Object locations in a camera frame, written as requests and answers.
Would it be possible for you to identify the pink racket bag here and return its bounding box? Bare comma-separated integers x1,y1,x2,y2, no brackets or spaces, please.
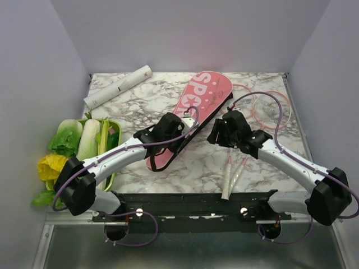
146,71,233,172

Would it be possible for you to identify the white shuttlecock tube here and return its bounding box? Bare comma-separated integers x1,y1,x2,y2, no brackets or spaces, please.
84,65,153,109

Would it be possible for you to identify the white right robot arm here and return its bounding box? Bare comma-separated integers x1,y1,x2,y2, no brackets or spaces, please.
207,110,352,226

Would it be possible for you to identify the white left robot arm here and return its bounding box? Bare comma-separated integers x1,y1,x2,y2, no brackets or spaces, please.
54,113,199,221

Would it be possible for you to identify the dark green leaf vegetable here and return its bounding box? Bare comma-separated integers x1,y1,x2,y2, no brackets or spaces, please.
107,132,119,150

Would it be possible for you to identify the celery stalk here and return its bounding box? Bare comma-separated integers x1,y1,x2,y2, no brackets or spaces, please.
96,118,109,155

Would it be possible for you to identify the white napa cabbage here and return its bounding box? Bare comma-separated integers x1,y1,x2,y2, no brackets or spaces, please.
76,119,101,161

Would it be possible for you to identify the green lettuce head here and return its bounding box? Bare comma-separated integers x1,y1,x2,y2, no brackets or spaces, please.
48,119,83,157

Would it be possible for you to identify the yellow lettuce head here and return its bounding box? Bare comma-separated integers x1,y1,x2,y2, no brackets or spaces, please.
38,154,69,182

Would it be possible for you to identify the green vegetable basket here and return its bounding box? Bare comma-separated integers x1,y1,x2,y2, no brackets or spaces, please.
44,119,123,193

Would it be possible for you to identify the green leaf at front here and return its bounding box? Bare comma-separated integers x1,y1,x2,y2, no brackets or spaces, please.
31,190,56,207

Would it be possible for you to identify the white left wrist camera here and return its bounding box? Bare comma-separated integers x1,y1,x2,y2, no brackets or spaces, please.
181,117,195,134

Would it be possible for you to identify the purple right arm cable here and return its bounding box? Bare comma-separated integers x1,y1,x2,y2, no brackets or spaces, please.
231,91,359,219

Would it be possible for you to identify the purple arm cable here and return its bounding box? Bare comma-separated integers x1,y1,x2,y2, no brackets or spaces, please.
231,91,359,219
52,105,200,211

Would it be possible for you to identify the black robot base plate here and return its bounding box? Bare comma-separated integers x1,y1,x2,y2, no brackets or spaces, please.
93,191,291,233

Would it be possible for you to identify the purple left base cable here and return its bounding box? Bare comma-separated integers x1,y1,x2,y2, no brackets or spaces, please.
104,211,159,248

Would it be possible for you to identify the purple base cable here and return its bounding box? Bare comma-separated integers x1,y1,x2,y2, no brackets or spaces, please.
257,215,315,244
104,211,159,248

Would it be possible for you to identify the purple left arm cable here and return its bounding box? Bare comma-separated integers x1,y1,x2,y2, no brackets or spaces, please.
52,105,200,211

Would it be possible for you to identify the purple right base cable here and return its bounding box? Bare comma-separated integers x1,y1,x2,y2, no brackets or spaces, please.
257,215,315,244

